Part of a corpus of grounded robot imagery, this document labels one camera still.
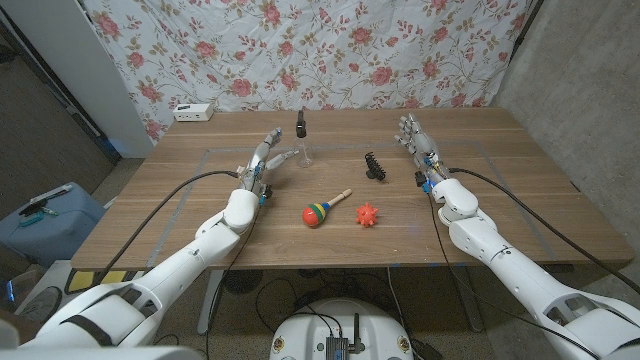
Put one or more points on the black antenna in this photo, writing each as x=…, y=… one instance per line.
x=356, y=332

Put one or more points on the colourful wooden maraca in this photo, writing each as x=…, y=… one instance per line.
x=314, y=214

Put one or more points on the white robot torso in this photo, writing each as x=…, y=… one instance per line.
x=310, y=330

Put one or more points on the floral backdrop cloth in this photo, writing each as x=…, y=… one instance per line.
x=310, y=55

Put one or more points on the grey computer box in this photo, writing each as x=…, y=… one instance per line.
x=336, y=347

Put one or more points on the white table leg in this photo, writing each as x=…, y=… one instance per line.
x=210, y=305

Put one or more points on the black backdrop stand pole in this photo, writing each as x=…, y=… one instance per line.
x=525, y=32

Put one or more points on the red spiky ball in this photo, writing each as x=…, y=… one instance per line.
x=367, y=215

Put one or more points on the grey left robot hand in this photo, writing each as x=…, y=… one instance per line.
x=257, y=170

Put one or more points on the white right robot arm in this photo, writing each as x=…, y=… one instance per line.
x=515, y=265

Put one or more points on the blue storage case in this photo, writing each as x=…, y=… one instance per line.
x=60, y=235

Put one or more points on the white power strip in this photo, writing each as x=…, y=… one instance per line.
x=193, y=112

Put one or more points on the black round floor base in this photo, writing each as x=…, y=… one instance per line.
x=242, y=281

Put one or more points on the grey table leg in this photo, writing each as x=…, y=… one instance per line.
x=467, y=300

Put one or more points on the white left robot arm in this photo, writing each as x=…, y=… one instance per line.
x=165, y=280

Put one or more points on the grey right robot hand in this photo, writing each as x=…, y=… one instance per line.
x=422, y=145

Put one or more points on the white wall panel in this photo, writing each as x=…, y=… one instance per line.
x=90, y=75

